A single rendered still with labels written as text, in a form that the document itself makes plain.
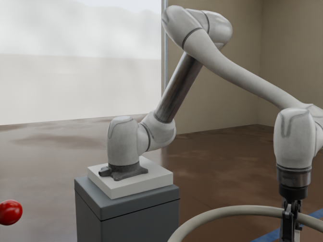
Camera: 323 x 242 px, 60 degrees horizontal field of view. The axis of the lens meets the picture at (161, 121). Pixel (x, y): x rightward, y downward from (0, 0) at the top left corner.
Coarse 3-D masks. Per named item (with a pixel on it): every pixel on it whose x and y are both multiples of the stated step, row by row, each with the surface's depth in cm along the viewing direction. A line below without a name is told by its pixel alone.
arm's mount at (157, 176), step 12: (96, 168) 145; (156, 168) 143; (96, 180) 136; (108, 180) 129; (132, 180) 129; (144, 180) 128; (156, 180) 132; (168, 180) 136; (108, 192) 123; (120, 192) 122; (132, 192) 126
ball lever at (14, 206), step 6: (0, 204) 35; (6, 204) 35; (12, 204) 35; (18, 204) 36; (0, 210) 35; (6, 210) 35; (12, 210) 35; (18, 210) 36; (0, 216) 34; (6, 216) 34; (12, 216) 35; (18, 216) 36; (0, 222) 35; (6, 222) 35; (12, 222) 35
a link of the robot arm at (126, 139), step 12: (120, 120) 130; (132, 120) 133; (108, 132) 132; (120, 132) 128; (132, 132) 130; (144, 132) 136; (108, 144) 132; (120, 144) 129; (132, 144) 131; (144, 144) 136; (108, 156) 134; (120, 156) 130; (132, 156) 132
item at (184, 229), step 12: (204, 216) 83; (216, 216) 84; (228, 216) 86; (276, 216) 83; (300, 216) 79; (180, 228) 77; (192, 228) 79; (312, 228) 77; (168, 240) 73; (180, 240) 74
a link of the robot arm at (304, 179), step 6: (276, 168) 80; (282, 168) 77; (288, 168) 75; (306, 168) 75; (276, 174) 80; (282, 174) 77; (288, 174) 76; (294, 174) 75; (300, 174) 75; (306, 174) 75; (282, 180) 77; (288, 180) 76; (294, 180) 75; (300, 180) 75; (306, 180) 75; (288, 186) 78; (294, 186) 76; (300, 186) 75
